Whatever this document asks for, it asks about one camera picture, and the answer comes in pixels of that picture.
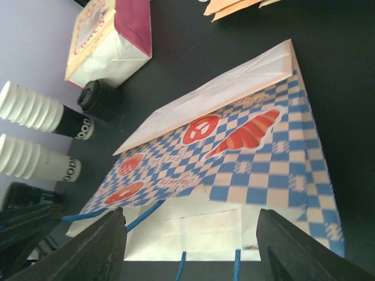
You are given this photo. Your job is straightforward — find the far paper cup stack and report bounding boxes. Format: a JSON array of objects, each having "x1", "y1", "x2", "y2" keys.
[{"x1": 1, "y1": 81, "x2": 94, "y2": 140}]

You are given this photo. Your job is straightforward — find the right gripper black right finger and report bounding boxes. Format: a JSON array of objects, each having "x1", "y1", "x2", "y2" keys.
[{"x1": 256, "y1": 209, "x2": 374, "y2": 280}]

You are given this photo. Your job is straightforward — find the orange flat paper bag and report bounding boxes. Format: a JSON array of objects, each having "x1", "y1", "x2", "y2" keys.
[{"x1": 203, "y1": 0, "x2": 282, "y2": 22}]

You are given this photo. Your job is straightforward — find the near paper cup stack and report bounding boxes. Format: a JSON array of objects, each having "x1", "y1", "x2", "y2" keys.
[{"x1": 1, "y1": 134, "x2": 81, "y2": 182}]

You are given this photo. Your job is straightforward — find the Cakes printed paper bag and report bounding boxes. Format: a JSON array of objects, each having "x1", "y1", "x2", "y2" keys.
[{"x1": 64, "y1": 1, "x2": 152, "y2": 87}]

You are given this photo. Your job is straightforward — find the black coffee cup lids stack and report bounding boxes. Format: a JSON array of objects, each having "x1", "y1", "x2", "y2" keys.
[{"x1": 77, "y1": 80, "x2": 123, "y2": 121}]

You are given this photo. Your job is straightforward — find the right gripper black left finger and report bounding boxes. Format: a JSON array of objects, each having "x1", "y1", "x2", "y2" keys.
[{"x1": 7, "y1": 207, "x2": 127, "y2": 280}]

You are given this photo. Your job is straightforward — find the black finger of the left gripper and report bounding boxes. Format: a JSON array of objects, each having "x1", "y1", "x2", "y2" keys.
[{"x1": 1, "y1": 182, "x2": 63, "y2": 278}]

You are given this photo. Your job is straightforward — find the paper cup stack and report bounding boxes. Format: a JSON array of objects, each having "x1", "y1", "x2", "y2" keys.
[
  {"x1": 1, "y1": 81, "x2": 94, "y2": 140},
  {"x1": 1, "y1": 134, "x2": 81, "y2": 182}
]

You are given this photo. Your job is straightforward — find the blue checkered paper bag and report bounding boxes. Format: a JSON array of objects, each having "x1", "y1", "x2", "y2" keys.
[{"x1": 63, "y1": 39, "x2": 346, "y2": 281}]

